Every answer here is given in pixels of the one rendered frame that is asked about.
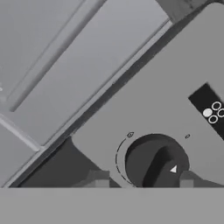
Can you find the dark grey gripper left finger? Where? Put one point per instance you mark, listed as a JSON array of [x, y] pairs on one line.
[[99, 176]]

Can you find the grey stove with control panel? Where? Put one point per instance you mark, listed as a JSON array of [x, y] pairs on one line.
[[163, 87]]

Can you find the grey drawer front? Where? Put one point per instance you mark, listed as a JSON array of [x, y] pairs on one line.
[[87, 73]]

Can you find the black stove knob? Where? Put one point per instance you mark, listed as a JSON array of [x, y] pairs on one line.
[[143, 157]]

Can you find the grey cupboard door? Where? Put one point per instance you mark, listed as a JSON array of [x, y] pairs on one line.
[[11, 151]]

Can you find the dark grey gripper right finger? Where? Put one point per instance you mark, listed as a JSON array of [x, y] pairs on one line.
[[189, 176]]

